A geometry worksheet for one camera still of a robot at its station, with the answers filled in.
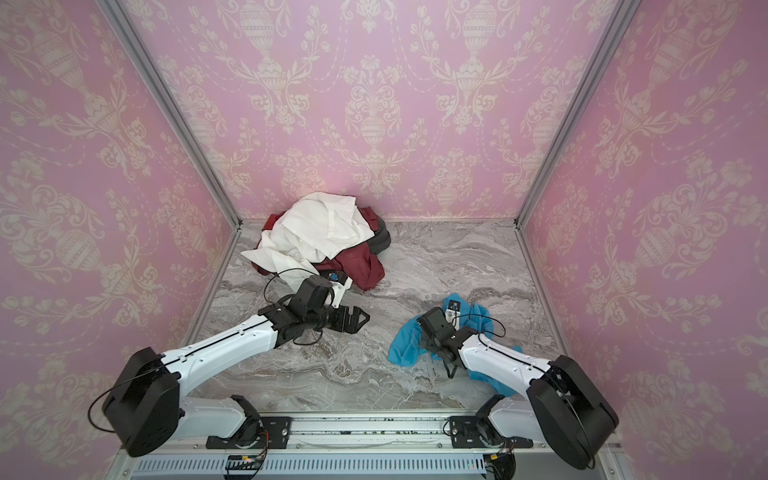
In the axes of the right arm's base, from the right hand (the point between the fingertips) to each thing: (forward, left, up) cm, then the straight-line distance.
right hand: (442, 337), depth 89 cm
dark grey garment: (+36, +17, +4) cm, 40 cm away
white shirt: (+37, +40, +12) cm, 56 cm away
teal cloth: (-3, +10, +2) cm, 11 cm away
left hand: (+2, +24, +11) cm, 26 cm away
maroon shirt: (+23, +24, +8) cm, 34 cm away
